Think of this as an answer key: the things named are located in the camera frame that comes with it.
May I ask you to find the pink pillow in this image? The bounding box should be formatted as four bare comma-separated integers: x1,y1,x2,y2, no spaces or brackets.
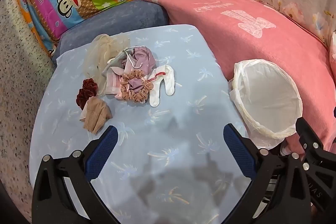
329,32,336,72

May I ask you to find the purple satin cloth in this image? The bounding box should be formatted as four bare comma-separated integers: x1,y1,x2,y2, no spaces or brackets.
123,46,157,75

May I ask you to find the beige mesh pouch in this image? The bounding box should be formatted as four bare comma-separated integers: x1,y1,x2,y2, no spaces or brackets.
84,34,131,94

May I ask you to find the pink face mask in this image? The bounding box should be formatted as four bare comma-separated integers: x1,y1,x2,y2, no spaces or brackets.
105,67,129,95

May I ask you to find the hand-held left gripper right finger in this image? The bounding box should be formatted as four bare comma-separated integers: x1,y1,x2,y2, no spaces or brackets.
223,123,315,224

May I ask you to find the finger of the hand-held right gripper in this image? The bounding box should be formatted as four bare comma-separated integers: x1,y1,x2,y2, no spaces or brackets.
296,117,336,182

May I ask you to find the light blue palm print sheet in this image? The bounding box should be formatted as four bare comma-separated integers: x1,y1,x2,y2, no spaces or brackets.
29,25,259,224

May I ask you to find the white bin with plastic liner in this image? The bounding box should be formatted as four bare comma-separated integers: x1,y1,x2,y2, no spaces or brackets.
228,59,303,149

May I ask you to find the blue-grey cushion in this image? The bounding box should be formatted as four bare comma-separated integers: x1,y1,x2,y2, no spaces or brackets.
51,0,170,64

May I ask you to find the brown dotted scrunchie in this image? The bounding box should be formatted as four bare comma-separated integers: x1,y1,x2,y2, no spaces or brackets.
120,70,154,103

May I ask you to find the pink blanket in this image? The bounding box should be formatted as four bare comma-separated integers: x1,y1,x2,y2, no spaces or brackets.
133,0,336,153

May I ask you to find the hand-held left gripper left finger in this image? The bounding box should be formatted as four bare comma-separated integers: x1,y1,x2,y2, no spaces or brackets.
31,125,121,224

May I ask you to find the white sock with red thread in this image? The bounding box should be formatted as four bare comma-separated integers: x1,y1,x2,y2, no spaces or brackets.
157,64,176,96
149,74,164,107

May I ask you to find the dark red scrunchie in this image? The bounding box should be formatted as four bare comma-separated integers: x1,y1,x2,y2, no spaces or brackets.
77,78,99,110

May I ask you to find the tan sock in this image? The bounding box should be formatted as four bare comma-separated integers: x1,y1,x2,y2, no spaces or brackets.
80,97,113,133

